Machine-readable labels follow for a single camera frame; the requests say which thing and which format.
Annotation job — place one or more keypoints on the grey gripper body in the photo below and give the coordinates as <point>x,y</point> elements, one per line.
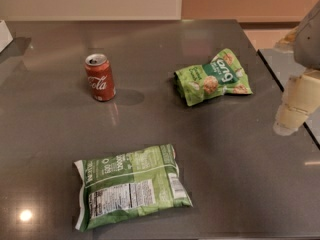
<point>309,42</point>

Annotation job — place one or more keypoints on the green rice chip bag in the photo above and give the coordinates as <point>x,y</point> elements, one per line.
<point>223,75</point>

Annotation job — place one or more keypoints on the white object at left edge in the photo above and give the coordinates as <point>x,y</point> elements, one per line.
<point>5,35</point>

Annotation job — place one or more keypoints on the red Coca-Cola can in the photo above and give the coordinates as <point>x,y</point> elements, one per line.
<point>99,76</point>

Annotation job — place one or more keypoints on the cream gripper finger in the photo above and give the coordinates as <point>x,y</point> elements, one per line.
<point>300,99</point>
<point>286,43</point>

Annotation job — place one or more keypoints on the green jalapeno chip bag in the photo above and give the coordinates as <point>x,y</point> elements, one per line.
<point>130,185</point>

